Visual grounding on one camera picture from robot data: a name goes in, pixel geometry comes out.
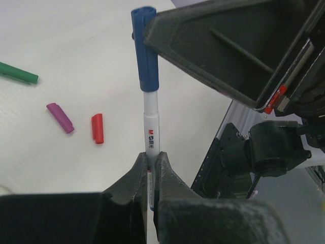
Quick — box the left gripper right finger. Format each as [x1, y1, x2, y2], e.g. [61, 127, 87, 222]
[154, 152, 289, 243]

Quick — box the green pen cap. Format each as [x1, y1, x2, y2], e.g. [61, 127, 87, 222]
[0, 63, 39, 84]

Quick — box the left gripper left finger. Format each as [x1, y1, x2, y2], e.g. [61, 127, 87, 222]
[1, 152, 147, 243]

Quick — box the blue whiteboard marker pen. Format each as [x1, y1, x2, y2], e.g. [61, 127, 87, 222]
[143, 91, 160, 210]

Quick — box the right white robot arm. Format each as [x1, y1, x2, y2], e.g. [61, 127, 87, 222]
[144, 1, 324, 198]

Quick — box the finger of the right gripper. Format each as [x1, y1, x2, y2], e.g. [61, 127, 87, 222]
[144, 1, 315, 110]

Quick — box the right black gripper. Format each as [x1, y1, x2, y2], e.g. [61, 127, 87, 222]
[273, 1, 324, 118]

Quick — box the blue pen cap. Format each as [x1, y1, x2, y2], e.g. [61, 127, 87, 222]
[131, 6, 159, 93]

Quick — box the purple pen cap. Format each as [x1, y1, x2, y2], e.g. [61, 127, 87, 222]
[46, 103, 74, 134]

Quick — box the red pen cap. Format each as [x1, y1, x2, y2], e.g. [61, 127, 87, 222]
[91, 113, 104, 144]

